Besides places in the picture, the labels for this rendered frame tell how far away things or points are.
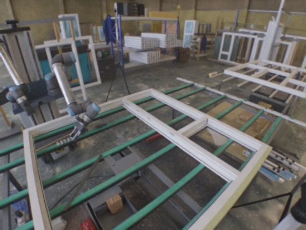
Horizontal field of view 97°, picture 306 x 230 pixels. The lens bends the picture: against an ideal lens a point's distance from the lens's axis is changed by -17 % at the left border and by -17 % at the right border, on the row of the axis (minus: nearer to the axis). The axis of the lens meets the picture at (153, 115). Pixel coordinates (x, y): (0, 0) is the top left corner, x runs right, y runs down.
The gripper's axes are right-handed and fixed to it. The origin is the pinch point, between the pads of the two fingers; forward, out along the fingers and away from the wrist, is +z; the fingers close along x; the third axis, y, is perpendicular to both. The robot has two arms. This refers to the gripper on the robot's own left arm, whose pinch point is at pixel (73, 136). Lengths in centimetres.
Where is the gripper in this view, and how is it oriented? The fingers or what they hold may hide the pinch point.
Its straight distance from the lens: 147.5
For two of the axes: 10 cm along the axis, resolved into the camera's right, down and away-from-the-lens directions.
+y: 4.6, 4.8, 7.5
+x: -6.5, -3.9, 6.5
